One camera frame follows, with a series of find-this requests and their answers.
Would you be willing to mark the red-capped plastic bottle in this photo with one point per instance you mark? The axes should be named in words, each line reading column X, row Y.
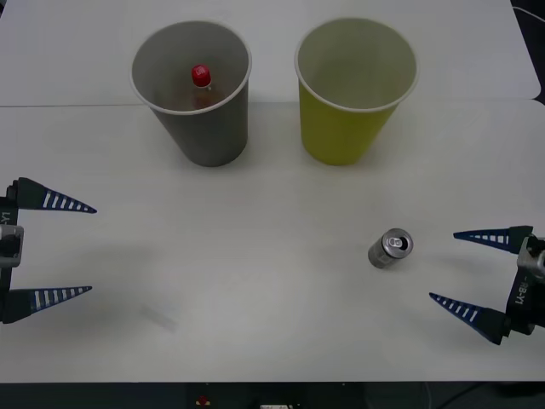
column 201, row 75

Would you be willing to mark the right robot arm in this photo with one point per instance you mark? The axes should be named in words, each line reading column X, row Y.
column 532, row 260

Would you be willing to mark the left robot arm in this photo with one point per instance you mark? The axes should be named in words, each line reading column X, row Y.
column 10, row 243

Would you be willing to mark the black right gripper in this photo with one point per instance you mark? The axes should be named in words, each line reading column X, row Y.
column 526, row 302

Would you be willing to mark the black robot torso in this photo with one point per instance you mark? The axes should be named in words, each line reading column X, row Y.
column 277, row 398

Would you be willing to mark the black drink can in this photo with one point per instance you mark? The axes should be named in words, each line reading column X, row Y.
column 381, row 253

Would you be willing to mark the grey plastic waste bin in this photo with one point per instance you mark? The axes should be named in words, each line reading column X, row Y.
column 213, row 136

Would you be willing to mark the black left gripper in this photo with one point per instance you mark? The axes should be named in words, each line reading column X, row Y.
column 8, row 211

